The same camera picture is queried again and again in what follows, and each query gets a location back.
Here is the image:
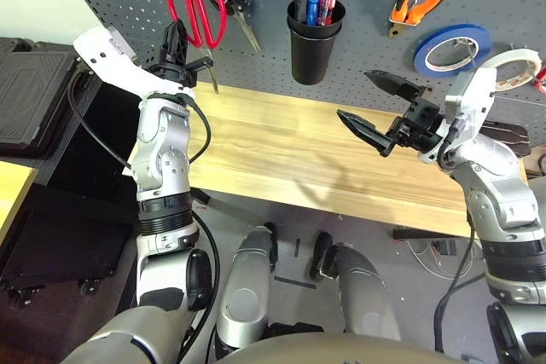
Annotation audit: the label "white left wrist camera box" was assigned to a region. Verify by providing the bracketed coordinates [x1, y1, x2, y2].
[72, 25, 197, 103]

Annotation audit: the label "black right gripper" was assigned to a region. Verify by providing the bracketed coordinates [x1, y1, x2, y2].
[335, 69, 449, 159]

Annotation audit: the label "black robot foot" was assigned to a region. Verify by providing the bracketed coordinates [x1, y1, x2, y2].
[309, 231, 333, 282]
[262, 222, 279, 274]

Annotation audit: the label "yellow wooden board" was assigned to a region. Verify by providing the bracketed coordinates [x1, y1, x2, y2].
[0, 160, 38, 248]

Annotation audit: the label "white tape roll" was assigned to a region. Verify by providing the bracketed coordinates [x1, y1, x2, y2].
[481, 49, 542, 92]

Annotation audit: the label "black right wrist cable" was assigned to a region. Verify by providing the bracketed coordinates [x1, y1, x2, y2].
[433, 120, 487, 352]

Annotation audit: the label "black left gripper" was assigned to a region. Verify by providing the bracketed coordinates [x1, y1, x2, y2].
[142, 19, 217, 88]

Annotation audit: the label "black plastic cup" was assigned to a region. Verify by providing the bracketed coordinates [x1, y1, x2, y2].
[289, 22, 344, 86]
[286, 0, 347, 41]

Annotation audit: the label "silver right robot leg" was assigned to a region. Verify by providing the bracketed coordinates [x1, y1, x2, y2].
[319, 242, 402, 342]

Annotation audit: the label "black wheeled cabinet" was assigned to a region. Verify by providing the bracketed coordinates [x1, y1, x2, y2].
[0, 35, 137, 297]

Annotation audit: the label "grey robot torso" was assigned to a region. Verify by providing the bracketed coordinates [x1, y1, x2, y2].
[212, 332, 462, 364]

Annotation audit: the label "grey power strip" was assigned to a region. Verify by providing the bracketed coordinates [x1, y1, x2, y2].
[434, 239, 457, 257]

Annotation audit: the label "silver tape peg hook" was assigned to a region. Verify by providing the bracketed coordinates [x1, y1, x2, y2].
[454, 38, 481, 69]

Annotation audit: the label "white cable bundle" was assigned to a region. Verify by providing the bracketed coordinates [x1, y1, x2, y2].
[404, 238, 470, 282]

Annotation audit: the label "black right robot foot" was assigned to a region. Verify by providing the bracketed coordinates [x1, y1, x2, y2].
[309, 231, 333, 282]

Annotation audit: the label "black ribbed hard case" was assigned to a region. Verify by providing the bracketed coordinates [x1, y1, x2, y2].
[0, 38, 82, 156]

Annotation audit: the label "orange black pliers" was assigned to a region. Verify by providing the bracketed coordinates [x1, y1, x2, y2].
[387, 0, 462, 39]

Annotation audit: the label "black left robot foot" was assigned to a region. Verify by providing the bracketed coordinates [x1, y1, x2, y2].
[262, 222, 279, 274]

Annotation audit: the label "black handled scissors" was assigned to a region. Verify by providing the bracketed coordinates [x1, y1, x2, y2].
[221, 0, 263, 55]

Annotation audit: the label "blue tape roll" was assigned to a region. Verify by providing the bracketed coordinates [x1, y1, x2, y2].
[412, 23, 493, 79]

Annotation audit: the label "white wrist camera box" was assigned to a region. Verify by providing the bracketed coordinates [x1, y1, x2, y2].
[443, 66, 499, 152]
[72, 25, 197, 103]

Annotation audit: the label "silver robot leg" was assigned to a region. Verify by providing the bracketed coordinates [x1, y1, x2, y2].
[319, 242, 402, 342]
[215, 227, 278, 350]

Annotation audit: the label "silver left robot leg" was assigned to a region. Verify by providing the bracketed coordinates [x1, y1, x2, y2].
[215, 227, 278, 350]

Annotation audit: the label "black plastic tool case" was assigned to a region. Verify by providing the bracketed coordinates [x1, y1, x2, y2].
[481, 120, 531, 156]

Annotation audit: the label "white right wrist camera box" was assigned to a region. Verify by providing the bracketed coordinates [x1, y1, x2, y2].
[443, 66, 499, 152]

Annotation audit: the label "red handled scissors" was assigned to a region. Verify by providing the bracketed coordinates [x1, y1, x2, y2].
[166, 0, 229, 95]

